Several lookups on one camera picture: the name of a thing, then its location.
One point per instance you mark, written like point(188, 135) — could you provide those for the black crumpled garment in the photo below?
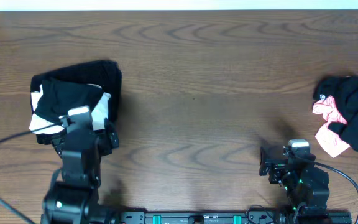
point(345, 92)

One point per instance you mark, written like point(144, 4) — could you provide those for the pink crumpled garment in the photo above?
point(329, 141)

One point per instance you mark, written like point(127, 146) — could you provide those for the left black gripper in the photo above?
point(110, 137)

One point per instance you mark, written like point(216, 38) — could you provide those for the white folded garment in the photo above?
point(39, 125)

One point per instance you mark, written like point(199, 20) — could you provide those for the black t-shirt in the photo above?
point(59, 97)

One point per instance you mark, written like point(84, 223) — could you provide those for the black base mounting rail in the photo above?
point(256, 214)

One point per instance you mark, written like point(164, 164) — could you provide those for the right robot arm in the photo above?
point(306, 186)

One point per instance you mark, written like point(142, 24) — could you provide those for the black fabric storage container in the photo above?
point(104, 74)

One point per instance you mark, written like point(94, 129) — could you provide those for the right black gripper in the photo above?
point(268, 157)

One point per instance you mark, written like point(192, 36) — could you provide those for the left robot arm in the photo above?
point(73, 194)

